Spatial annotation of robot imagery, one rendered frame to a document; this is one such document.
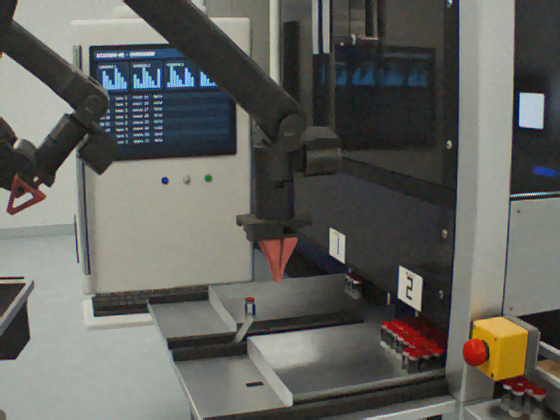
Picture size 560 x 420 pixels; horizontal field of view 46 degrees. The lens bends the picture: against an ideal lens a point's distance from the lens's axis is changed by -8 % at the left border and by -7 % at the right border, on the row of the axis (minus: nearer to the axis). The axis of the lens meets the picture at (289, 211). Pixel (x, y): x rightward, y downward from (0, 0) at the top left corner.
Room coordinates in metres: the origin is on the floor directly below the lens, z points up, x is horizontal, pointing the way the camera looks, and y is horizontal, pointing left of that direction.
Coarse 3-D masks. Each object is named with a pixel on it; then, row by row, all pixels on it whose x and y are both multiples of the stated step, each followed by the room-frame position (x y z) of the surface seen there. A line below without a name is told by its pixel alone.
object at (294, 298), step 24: (216, 288) 1.52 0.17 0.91; (240, 288) 1.54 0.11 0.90; (264, 288) 1.56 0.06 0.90; (288, 288) 1.58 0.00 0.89; (312, 288) 1.59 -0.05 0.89; (336, 288) 1.61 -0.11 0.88; (240, 312) 1.43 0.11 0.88; (264, 312) 1.43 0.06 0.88; (288, 312) 1.43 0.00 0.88; (312, 312) 1.43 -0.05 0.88; (336, 312) 1.34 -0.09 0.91; (360, 312) 1.35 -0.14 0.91; (384, 312) 1.37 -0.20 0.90
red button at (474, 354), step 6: (468, 342) 0.91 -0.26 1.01; (474, 342) 0.90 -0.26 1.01; (480, 342) 0.90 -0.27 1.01; (468, 348) 0.90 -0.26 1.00; (474, 348) 0.90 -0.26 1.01; (480, 348) 0.90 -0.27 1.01; (462, 354) 0.92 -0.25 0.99; (468, 354) 0.90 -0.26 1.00; (474, 354) 0.89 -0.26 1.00; (480, 354) 0.89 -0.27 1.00; (468, 360) 0.90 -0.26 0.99; (474, 360) 0.89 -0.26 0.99; (480, 360) 0.89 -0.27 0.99; (474, 366) 0.90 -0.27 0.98
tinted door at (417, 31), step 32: (352, 0) 1.43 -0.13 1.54; (384, 0) 1.29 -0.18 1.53; (416, 0) 1.17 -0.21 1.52; (352, 32) 1.43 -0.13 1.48; (384, 32) 1.29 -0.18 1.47; (416, 32) 1.17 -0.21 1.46; (352, 64) 1.43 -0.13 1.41; (384, 64) 1.29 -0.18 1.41; (416, 64) 1.17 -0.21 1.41; (352, 96) 1.43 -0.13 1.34; (384, 96) 1.29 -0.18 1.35; (416, 96) 1.17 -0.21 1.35; (352, 128) 1.43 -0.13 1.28; (384, 128) 1.29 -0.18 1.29; (416, 128) 1.17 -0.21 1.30; (384, 160) 1.29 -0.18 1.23; (416, 160) 1.17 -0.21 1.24
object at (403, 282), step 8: (400, 272) 1.19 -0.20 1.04; (408, 272) 1.16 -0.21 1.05; (400, 280) 1.19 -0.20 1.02; (408, 280) 1.16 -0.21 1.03; (416, 280) 1.13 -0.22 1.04; (400, 288) 1.19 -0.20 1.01; (416, 288) 1.13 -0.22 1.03; (400, 296) 1.19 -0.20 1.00; (416, 296) 1.13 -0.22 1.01; (416, 304) 1.13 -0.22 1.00
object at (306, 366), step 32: (384, 320) 1.28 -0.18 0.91; (256, 352) 1.14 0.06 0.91; (288, 352) 1.20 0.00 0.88; (320, 352) 1.20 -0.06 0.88; (352, 352) 1.20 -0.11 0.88; (384, 352) 1.19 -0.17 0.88; (288, 384) 1.06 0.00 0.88; (320, 384) 1.06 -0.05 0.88; (352, 384) 0.99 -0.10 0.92; (384, 384) 1.00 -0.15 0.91
